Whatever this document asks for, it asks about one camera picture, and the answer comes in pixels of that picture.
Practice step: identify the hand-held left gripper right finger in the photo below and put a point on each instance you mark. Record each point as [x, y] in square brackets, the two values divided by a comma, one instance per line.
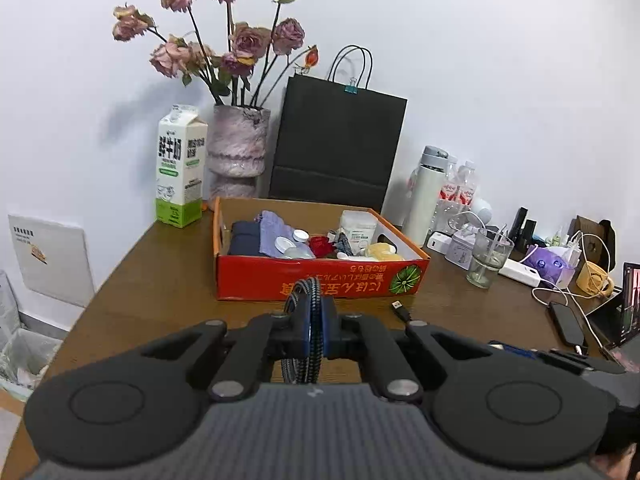
[329, 325]

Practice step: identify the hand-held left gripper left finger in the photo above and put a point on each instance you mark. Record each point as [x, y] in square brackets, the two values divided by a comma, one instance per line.
[280, 345]

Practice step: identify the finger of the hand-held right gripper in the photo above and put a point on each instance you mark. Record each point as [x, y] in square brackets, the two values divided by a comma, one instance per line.
[525, 351]

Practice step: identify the orange cardboard box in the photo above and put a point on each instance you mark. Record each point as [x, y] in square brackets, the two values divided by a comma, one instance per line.
[260, 280]

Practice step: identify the yellow white plush toy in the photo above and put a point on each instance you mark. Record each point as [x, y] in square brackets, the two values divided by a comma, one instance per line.
[382, 252]

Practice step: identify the wooden desktop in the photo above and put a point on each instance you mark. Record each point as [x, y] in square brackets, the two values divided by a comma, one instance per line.
[165, 290]

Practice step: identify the black phone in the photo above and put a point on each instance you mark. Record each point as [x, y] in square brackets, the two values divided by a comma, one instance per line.
[567, 322]

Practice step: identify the dark laptop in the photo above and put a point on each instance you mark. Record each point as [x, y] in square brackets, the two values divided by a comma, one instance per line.
[625, 310]

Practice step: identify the clear plastic packet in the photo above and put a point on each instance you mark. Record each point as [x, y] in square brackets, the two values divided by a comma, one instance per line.
[302, 251]

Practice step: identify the white power strip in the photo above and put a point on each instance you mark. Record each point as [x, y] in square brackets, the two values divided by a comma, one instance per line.
[520, 272]

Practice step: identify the red soft thing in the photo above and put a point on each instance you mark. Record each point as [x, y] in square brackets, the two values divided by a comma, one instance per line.
[321, 246]

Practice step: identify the purple tissue box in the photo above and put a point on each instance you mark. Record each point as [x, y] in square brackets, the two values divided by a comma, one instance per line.
[547, 266]

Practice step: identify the small white cap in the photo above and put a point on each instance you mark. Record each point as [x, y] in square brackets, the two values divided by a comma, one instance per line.
[300, 235]

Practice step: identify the clear drinking glass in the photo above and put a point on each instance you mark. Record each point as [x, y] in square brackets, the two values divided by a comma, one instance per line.
[487, 260]

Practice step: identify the yellow mug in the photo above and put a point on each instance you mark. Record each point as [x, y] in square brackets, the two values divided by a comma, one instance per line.
[594, 280]

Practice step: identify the white lidded tub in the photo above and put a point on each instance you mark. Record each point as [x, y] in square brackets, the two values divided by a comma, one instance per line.
[357, 230]

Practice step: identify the navy folded cloth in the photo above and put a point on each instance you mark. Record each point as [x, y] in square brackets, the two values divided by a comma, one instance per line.
[245, 240]

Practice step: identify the purple cloth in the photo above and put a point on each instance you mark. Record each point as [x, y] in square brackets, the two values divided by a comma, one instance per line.
[272, 227]

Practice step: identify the lavender alarm clock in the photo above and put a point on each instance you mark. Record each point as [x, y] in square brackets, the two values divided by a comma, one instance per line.
[459, 247]

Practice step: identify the black stand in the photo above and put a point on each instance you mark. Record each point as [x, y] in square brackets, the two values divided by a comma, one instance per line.
[524, 227]

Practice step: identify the white charger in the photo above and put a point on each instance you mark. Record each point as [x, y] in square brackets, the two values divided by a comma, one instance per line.
[438, 242]

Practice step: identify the white round lamp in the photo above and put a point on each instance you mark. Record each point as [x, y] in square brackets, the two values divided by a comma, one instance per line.
[482, 211]

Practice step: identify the white thermos bottle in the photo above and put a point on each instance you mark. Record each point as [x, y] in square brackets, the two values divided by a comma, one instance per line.
[424, 195]

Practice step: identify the clear water bottle red label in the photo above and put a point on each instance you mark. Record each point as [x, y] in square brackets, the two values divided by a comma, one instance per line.
[466, 185]
[449, 190]

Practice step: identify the black paper bag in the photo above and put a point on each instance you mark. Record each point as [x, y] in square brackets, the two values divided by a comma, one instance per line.
[335, 135]

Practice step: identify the white green milk carton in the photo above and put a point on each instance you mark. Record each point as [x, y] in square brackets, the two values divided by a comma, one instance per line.
[180, 170]

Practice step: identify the pink marbled vase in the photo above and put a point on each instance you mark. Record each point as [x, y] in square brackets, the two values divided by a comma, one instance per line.
[237, 145]

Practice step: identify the teal binder clip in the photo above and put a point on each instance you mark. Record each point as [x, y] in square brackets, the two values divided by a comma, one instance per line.
[351, 87]

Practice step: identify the bin with plastic liner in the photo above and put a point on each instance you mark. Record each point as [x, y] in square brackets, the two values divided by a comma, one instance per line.
[30, 360]

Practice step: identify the dried pink roses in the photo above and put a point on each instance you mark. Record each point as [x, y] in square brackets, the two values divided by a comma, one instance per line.
[247, 40]

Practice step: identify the white wall panel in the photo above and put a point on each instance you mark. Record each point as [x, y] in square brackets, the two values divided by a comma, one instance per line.
[50, 260]

